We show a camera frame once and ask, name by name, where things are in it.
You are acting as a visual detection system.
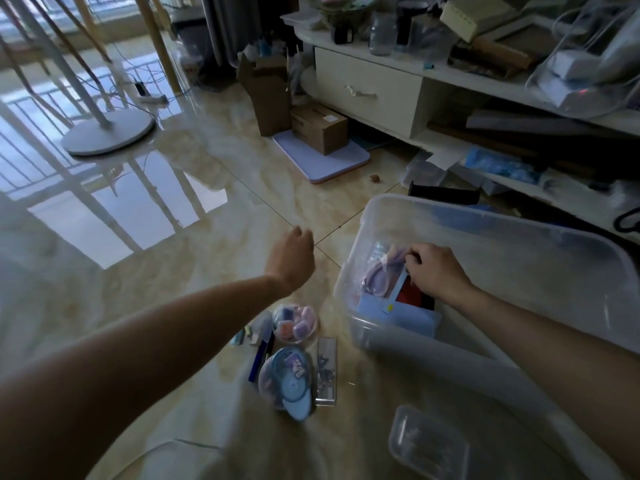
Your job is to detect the white power strip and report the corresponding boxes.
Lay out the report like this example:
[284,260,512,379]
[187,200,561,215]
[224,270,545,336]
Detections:
[132,81,170,105]

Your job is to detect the clear bag of purple cord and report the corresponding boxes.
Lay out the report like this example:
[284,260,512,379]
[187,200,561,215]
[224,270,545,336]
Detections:
[361,244,408,300]

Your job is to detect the white cabinet with drawer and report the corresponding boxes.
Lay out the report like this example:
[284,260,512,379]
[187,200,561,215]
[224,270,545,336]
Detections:
[294,15,640,245]

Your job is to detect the round clear tub of erasers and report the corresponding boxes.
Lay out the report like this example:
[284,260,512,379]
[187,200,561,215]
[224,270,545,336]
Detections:
[271,304,319,345]

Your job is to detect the person's right forearm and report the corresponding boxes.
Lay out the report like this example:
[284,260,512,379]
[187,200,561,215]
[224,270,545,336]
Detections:
[448,284,640,480]

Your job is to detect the person's left forearm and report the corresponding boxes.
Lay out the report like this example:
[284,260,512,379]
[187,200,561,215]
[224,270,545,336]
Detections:
[0,274,292,480]

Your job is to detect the person's right hand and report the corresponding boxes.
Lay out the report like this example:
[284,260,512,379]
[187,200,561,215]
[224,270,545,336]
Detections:
[403,243,477,304]

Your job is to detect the cream ridged box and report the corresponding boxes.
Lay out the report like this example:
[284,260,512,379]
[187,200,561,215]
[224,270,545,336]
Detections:
[439,0,518,43]

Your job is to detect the open tall cardboard box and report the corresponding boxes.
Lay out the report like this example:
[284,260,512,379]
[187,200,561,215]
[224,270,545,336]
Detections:
[237,51,296,137]

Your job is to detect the clear plastic bag of white boxes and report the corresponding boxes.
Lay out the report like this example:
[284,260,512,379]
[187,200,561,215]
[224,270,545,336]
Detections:
[525,0,640,120]

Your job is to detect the light blue flat packet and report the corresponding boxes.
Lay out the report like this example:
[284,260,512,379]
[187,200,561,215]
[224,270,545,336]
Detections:
[356,287,444,339]

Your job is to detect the large clear plastic storage bin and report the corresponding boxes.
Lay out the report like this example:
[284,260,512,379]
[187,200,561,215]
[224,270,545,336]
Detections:
[333,194,640,420]

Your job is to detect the black cylinder roll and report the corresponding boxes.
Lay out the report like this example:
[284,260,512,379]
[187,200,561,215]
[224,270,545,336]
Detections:
[408,181,482,206]

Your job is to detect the wooden easel legs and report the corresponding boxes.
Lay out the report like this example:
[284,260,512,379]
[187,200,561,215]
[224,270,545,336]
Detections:
[0,0,183,95]

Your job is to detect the clear rectangular clip case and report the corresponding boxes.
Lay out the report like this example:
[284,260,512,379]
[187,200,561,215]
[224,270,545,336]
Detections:
[314,337,339,408]

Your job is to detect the small clear plastic box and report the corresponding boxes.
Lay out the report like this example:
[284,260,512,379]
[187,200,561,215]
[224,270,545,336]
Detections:
[388,405,471,480]

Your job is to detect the closed brown cardboard box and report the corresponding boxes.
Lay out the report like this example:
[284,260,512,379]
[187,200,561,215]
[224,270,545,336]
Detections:
[290,104,349,156]

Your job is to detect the white round-base floor stand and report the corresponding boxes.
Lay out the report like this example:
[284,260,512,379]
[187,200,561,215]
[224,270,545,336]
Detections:
[5,0,156,157]

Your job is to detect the dark blue pen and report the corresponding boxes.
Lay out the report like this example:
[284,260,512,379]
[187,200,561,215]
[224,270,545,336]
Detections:
[248,331,276,384]

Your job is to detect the person's left hand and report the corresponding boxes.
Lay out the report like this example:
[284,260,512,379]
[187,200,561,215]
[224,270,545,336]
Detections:
[264,226,317,298]

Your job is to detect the round clear blue-lidded container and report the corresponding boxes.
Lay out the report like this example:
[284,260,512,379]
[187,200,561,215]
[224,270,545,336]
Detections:
[257,346,316,423]

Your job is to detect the clear glass jar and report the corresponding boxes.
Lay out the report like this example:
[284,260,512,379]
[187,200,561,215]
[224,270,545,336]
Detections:
[368,13,397,56]

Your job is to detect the blue plastic package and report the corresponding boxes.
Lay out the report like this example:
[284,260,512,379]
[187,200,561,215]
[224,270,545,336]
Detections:
[465,147,546,185]

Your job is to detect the red and black packet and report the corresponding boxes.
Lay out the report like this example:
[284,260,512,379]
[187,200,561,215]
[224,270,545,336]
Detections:
[397,275,436,311]

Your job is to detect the white and pink flat board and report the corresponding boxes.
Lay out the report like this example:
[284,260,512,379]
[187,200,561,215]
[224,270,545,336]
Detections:
[272,130,372,184]

